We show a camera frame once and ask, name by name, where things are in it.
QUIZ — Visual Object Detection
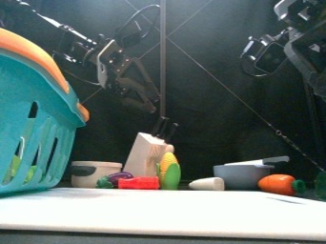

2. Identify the white knife block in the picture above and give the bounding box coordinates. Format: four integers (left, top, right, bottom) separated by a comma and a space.
121, 132, 176, 178

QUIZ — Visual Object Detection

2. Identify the teal basket with orange rim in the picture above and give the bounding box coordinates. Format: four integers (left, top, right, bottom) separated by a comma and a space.
0, 28, 92, 195

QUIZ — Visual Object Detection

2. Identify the yellow toy corn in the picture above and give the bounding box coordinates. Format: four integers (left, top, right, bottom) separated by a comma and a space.
156, 152, 181, 191

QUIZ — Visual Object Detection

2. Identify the purple toy eggplant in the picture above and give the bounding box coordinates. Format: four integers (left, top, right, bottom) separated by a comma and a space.
94, 171, 134, 189

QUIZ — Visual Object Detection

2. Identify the white toy pot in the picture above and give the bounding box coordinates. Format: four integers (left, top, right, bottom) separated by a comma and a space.
68, 160, 124, 189

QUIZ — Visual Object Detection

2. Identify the grey toy bowl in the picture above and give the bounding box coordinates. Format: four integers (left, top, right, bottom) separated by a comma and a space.
212, 164, 272, 191

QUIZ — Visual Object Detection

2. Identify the white cutting board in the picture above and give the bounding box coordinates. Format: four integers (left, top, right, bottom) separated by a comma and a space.
0, 187, 326, 242

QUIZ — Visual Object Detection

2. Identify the green toy vegetable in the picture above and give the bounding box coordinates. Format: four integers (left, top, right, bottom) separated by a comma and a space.
3, 153, 37, 185

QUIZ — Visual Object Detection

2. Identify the orange toy carrot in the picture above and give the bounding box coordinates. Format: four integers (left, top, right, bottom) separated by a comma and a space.
257, 173, 307, 196

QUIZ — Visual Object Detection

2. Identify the dark green toy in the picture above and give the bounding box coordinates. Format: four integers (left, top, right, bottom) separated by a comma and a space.
313, 171, 326, 201

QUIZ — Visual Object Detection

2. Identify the grey vertical frame pole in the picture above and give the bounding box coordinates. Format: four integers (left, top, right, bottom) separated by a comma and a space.
158, 0, 166, 118

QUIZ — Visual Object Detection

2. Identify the black knife handle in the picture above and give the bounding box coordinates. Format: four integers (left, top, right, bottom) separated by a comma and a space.
150, 115, 171, 138
164, 122, 179, 144

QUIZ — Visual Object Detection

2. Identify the toy knife with grey handle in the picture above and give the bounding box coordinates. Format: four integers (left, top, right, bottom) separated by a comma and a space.
223, 155, 289, 167

